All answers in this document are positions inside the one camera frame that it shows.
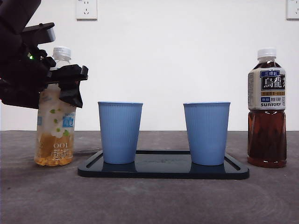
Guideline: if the white wall socket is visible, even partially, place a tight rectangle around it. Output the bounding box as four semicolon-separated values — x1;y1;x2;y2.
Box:
286;0;299;20
75;0;98;21

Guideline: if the blue ribbed plastic cup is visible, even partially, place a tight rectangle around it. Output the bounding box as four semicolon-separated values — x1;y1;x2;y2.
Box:
183;101;231;166
97;101;143;165

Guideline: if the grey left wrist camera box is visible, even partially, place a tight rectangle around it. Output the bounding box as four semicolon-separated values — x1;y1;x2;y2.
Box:
43;24;57;44

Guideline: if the dark oolong tea bottle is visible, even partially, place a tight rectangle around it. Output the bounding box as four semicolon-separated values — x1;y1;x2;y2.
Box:
247;48;287;168

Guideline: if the dark rectangular tray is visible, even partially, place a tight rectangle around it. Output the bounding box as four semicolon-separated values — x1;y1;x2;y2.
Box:
77;150;250;180

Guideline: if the jasmine tea bottle white label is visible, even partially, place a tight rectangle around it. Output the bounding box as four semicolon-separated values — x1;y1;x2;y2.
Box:
34;46;77;167

